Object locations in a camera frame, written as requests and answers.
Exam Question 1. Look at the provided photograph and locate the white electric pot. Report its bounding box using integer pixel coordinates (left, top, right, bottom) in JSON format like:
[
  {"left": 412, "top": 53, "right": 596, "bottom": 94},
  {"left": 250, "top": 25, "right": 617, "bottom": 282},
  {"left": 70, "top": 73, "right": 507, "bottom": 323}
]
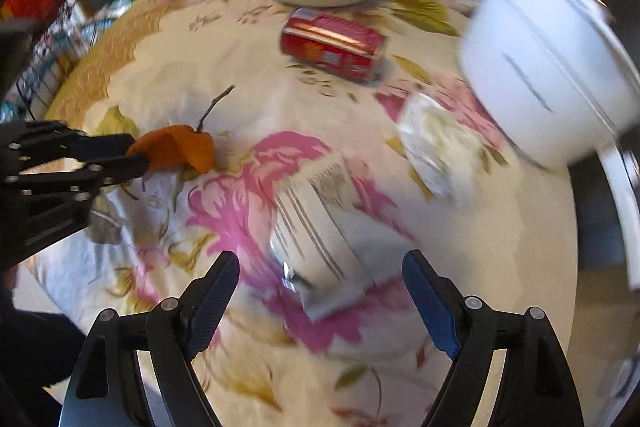
[{"left": 457, "top": 0, "right": 640, "bottom": 303}]

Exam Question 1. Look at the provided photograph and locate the white striped packet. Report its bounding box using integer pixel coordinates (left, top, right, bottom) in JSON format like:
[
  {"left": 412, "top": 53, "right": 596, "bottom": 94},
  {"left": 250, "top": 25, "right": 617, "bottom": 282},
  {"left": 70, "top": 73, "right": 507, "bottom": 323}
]
[{"left": 269, "top": 151, "right": 403, "bottom": 323}]

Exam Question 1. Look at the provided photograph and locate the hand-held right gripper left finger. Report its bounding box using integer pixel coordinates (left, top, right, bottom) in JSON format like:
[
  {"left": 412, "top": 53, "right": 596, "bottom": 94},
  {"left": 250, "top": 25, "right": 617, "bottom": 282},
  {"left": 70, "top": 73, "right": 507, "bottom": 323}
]
[{"left": 57, "top": 251, "right": 241, "bottom": 427}]

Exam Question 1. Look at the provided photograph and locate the orange peel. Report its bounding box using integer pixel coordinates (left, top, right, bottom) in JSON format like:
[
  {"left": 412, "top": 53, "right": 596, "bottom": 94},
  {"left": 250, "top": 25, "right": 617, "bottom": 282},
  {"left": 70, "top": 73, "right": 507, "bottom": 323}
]
[{"left": 127, "top": 124, "right": 217, "bottom": 175}]

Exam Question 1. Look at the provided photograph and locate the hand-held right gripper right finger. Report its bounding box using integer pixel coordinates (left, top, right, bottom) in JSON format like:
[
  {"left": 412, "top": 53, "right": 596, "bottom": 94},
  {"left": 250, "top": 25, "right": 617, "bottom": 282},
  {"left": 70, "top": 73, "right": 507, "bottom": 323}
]
[{"left": 401, "top": 249, "right": 586, "bottom": 427}]

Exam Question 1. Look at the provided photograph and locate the black wire basket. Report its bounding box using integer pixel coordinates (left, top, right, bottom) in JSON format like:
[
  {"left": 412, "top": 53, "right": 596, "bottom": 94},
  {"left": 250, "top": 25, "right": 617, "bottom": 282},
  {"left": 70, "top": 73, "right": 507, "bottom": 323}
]
[{"left": 15, "top": 2, "right": 108, "bottom": 118}]

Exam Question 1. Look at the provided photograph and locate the crumpled white tissue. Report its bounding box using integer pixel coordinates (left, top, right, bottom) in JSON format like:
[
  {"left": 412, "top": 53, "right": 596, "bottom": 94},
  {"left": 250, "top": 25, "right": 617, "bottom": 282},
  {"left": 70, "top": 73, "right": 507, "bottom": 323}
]
[{"left": 399, "top": 93, "right": 483, "bottom": 200}]

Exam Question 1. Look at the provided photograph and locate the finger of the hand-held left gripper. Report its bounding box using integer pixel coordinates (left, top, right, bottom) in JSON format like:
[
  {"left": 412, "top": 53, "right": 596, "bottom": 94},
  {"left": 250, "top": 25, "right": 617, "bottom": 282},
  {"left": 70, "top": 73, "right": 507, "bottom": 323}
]
[
  {"left": 0, "top": 154, "right": 151, "bottom": 205},
  {"left": 0, "top": 121, "right": 137, "bottom": 170}
]

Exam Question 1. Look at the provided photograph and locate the person's dark clothing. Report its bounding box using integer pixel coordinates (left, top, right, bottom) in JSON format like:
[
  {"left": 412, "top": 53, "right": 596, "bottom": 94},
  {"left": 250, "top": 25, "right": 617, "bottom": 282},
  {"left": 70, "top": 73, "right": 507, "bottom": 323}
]
[{"left": 0, "top": 267, "right": 87, "bottom": 427}]

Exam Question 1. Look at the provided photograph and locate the thin brown twig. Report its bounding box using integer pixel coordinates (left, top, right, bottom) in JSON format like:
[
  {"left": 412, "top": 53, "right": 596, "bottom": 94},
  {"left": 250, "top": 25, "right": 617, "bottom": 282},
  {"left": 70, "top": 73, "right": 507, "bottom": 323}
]
[{"left": 196, "top": 85, "right": 236, "bottom": 132}]

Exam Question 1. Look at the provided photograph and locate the floral tablecloth with gold border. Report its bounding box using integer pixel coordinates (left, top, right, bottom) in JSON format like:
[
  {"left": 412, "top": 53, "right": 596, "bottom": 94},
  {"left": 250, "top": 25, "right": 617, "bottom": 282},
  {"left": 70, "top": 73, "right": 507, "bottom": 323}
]
[{"left": 30, "top": 0, "right": 581, "bottom": 427}]

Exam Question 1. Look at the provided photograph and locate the red drink can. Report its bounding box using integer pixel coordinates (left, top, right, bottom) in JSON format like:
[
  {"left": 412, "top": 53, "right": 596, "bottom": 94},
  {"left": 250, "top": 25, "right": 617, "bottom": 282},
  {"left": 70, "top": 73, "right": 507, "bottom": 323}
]
[{"left": 279, "top": 7, "right": 388, "bottom": 82}]

